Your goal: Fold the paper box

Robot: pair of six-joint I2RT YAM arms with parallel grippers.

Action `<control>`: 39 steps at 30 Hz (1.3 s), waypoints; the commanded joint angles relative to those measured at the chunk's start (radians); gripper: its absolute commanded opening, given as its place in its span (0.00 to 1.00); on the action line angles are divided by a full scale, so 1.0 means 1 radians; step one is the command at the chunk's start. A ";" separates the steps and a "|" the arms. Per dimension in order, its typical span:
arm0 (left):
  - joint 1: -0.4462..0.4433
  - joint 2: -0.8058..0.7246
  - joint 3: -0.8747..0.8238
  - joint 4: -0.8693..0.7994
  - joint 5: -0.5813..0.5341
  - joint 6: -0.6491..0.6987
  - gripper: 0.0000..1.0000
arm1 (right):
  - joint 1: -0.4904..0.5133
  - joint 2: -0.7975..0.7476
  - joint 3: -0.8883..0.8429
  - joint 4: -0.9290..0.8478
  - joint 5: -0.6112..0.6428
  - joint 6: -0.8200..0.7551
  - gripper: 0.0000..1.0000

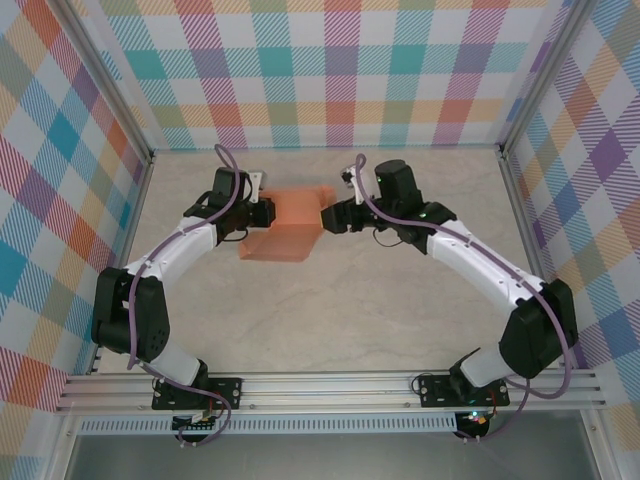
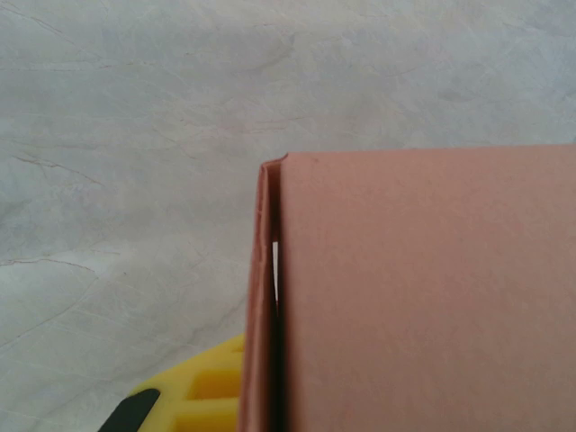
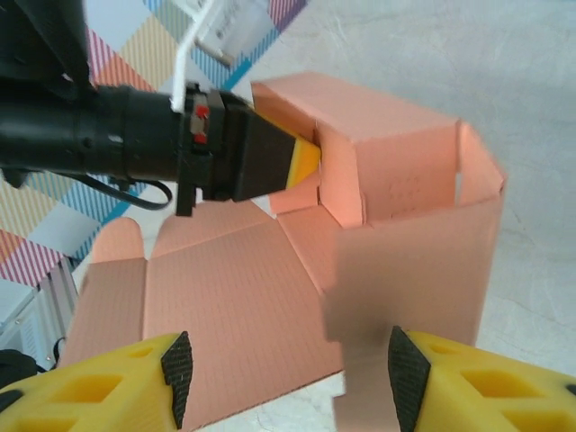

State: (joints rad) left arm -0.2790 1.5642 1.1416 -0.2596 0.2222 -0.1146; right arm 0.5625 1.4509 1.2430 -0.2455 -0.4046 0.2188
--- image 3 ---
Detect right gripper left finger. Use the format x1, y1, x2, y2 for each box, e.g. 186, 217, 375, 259
0, 330, 194, 432

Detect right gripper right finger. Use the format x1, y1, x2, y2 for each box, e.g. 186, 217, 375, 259
389, 326, 576, 432

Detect salmon paper box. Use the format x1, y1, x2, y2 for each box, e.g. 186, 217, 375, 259
60, 71, 508, 432

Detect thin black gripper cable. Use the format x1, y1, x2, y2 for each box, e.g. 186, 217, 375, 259
83, 173, 175, 211

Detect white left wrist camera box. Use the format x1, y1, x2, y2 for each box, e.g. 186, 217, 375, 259
170, 0, 276, 113

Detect white slotted cable duct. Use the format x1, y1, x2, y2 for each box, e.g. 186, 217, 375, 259
0, 287, 50, 356

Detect long aluminium mounting rail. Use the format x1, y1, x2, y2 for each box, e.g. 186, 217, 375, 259
26, 256, 82, 365

